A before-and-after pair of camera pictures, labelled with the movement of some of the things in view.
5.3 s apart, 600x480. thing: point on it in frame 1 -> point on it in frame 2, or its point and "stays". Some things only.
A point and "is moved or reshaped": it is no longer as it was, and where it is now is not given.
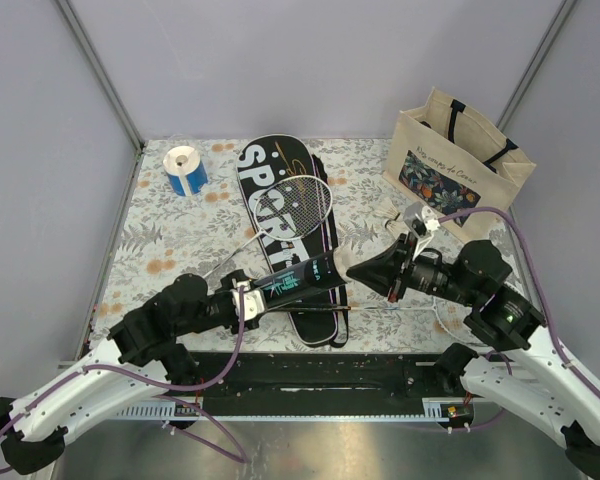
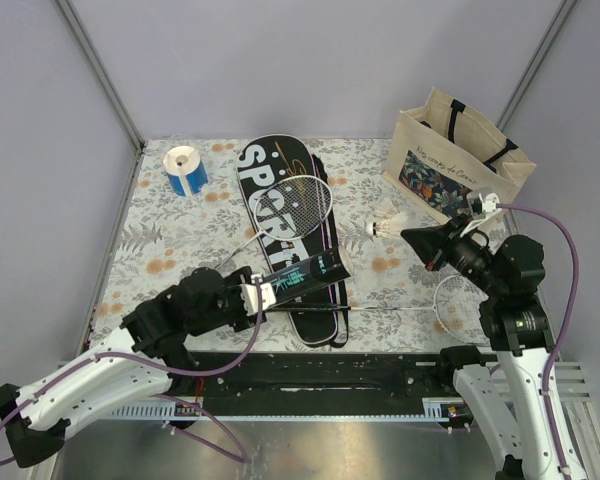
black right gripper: x=384 y=270 -> x=433 y=245
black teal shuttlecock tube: x=321 y=272 stays
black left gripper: x=229 y=282 stays
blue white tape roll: x=186 y=171 stays
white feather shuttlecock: x=397 y=227 is moved or reshaped
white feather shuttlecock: x=387 y=209 stays
